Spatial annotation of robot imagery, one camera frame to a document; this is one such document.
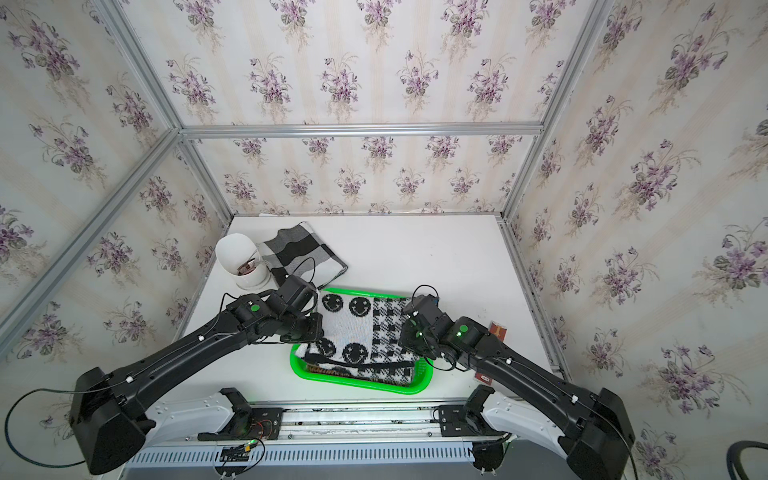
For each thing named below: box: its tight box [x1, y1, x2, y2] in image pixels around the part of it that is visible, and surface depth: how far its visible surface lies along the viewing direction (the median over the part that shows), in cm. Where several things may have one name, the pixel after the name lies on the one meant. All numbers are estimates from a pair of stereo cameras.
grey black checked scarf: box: [256, 221, 348, 289], surface depth 109 cm
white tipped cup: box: [215, 233, 271, 290], surface depth 96 cm
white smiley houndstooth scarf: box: [295, 291, 419, 385], surface depth 76 cm
